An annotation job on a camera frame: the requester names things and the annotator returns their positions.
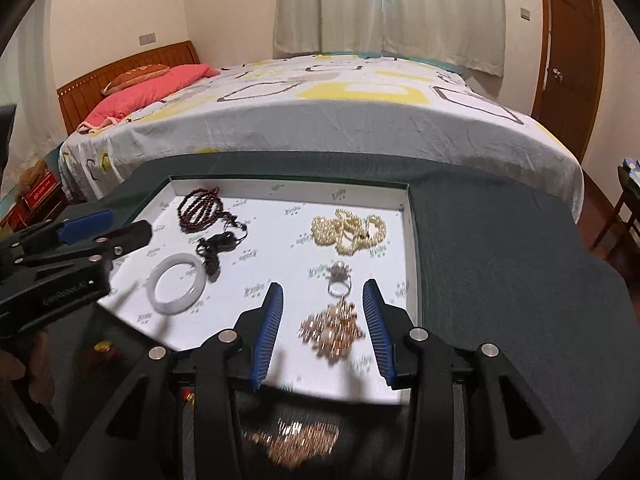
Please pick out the white jade bangle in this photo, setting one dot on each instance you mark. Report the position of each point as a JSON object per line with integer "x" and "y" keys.
{"x": 176, "y": 284}

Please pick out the wall power socket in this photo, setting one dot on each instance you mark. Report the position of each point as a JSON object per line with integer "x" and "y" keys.
{"x": 147, "y": 39}

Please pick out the red gift box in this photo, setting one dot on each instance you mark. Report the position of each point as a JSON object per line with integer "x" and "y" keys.
{"x": 46, "y": 186}

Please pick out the orange cushion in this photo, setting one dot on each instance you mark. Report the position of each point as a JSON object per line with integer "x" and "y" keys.
{"x": 135, "y": 76}

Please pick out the wooden chair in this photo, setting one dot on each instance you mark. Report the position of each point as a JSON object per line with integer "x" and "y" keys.
{"x": 628, "y": 176}

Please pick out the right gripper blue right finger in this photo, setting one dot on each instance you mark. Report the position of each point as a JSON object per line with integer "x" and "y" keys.
{"x": 374, "y": 307}

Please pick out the dark grey table cloth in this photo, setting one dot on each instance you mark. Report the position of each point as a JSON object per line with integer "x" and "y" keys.
{"x": 499, "y": 262}

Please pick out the side window curtain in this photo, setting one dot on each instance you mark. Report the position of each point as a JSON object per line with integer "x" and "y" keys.
{"x": 27, "y": 82}

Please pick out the person's left hand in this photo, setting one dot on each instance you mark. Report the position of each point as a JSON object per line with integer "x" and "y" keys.
{"x": 37, "y": 368}

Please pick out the red tassel gold charm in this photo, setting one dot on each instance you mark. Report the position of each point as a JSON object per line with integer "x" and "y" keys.
{"x": 105, "y": 350}

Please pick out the white striped curtain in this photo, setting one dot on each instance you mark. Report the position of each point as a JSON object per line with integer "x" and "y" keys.
{"x": 464, "y": 33}

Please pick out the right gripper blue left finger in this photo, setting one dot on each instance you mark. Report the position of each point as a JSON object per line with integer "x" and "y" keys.
{"x": 270, "y": 314}

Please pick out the light switch by door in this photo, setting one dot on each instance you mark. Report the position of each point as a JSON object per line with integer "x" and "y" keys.
{"x": 525, "y": 13}

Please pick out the bed with patterned sheet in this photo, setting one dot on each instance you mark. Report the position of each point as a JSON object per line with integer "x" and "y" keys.
{"x": 327, "y": 103}

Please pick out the green jewelry tray box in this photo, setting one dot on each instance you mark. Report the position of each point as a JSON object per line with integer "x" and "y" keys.
{"x": 277, "y": 247}

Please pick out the brown wooden door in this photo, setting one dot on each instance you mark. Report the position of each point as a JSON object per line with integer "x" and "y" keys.
{"x": 571, "y": 71}

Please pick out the pink pillow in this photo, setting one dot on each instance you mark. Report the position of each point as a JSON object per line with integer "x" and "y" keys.
{"x": 115, "y": 108}

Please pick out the brown teddy bear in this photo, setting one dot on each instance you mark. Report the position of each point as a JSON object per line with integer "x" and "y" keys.
{"x": 29, "y": 178}

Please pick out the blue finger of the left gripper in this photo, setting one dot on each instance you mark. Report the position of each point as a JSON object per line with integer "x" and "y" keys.
{"x": 118, "y": 243}
{"x": 79, "y": 229}

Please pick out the pearl flower brooch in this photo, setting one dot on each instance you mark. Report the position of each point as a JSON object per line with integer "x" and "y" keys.
{"x": 331, "y": 333}

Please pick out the red tassel knot charm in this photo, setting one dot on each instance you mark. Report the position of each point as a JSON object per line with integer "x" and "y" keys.
{"x": 188, "y": 395}

